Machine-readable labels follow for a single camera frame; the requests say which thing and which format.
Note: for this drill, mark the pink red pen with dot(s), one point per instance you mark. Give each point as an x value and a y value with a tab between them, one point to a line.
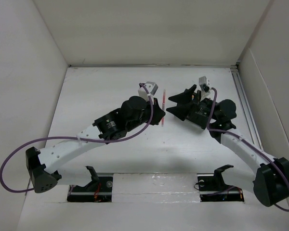
163	106

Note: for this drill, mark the aluminium rail right side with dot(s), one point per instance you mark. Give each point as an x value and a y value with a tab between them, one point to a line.
254	135

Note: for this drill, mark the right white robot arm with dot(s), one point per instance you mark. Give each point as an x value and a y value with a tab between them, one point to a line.
270	183

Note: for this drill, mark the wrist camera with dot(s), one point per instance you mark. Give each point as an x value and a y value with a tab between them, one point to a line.
147	89
204	87

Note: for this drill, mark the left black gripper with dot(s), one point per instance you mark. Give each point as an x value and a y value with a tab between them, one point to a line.
158	113

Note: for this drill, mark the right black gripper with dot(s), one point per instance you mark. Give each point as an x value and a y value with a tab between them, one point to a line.
183	110

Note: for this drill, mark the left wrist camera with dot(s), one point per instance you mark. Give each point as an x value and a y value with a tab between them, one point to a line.
147	89

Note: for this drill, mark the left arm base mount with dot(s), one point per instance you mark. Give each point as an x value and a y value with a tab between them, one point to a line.
94	192

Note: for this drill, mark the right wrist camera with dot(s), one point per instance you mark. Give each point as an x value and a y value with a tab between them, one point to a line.
204	87

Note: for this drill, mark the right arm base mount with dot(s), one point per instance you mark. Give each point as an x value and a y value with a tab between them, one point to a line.
210	191

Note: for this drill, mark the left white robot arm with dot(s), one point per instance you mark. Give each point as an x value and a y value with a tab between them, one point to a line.
47	167

